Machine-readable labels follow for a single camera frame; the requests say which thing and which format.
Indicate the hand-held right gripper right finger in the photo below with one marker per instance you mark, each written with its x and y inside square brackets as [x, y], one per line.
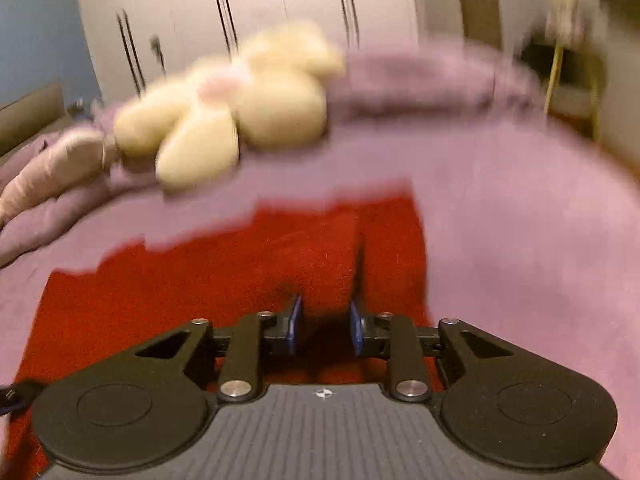
[355, 332]

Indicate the brown wooden door frame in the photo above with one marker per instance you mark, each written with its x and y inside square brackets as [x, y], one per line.
[477, 2]

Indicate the red knitted garment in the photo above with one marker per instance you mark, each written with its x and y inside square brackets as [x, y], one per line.
[210, 285]

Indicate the gold side table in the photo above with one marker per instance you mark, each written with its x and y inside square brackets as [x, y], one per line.
[565, 60]

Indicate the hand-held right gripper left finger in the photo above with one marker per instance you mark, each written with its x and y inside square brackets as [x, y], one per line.
[295, 327]

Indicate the purple duvet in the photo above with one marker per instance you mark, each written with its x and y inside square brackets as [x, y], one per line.
[425, 85]

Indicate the white wardrobe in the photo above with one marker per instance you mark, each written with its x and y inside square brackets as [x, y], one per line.
[250, 15]

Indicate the brown headboard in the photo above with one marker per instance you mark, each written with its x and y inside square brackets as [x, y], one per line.
[30, 117]

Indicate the beige pink pillow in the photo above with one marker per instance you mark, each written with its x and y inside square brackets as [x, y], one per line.
[50, 172]

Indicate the cream flower plush pillow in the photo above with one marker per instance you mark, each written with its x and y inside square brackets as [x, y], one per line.
[235, 105]

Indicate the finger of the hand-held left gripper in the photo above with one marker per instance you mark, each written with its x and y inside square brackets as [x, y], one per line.
[20, 396]

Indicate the purple bed sheet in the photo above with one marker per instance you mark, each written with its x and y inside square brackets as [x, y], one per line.
[525, 240]

